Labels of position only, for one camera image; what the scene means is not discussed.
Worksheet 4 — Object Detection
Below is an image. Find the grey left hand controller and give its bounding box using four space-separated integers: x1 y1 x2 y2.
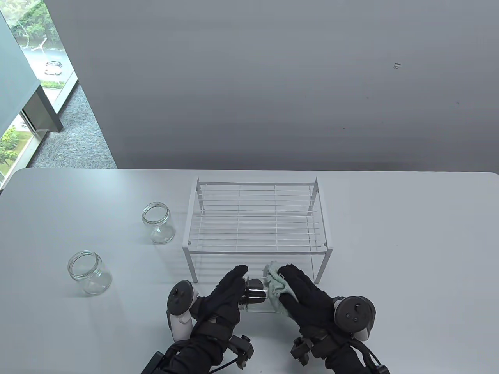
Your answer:
167 280 201 340

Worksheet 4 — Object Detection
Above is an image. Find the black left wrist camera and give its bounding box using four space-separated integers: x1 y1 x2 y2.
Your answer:
228 335 255 370

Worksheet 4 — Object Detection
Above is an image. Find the black glove cable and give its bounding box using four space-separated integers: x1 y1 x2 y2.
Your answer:
351 339 390 374
211 356 239 374

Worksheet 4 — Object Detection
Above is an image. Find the person's right forearm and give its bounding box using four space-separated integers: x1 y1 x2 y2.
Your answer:
312 337 373 374

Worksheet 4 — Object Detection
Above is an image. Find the person's left forearm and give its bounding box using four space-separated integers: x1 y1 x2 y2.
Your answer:
164 333 234 374

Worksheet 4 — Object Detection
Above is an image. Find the person's right hand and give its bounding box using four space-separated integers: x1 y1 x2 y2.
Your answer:
277 264 339 343

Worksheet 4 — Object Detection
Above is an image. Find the grey window pillar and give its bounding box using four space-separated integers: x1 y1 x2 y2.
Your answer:
0 16 64 135

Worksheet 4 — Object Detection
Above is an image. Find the black forearm battery box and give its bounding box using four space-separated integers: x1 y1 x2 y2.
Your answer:
140 352 166 374

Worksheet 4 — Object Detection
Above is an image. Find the black left glove cable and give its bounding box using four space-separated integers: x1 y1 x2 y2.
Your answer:
211 356 239 374

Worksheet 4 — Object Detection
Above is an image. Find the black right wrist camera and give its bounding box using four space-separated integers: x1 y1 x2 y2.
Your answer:
291 337 313 367

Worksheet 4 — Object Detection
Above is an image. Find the green fish scale cleaning cloth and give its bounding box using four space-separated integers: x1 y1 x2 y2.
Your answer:
262 262 301 316

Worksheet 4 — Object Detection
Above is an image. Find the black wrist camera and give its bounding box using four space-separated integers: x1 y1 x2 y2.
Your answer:
291 337 313 367
228 335 255 370

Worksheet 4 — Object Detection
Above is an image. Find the person's left hand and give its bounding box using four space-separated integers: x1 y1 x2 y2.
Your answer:
191 265 249 339

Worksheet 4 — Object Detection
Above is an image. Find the white wire shelf rack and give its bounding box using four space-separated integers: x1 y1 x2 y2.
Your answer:
182 176 333 284

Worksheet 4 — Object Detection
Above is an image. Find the clear glass jar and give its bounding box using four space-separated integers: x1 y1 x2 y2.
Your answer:
68 251 113 296
239 276 281 313
142 202 176 245

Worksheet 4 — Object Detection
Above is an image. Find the black right glove cable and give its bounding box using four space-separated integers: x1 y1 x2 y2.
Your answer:
351 339 390 374

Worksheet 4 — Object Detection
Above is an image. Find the glass window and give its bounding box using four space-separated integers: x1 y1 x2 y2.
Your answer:
0 0 78 187

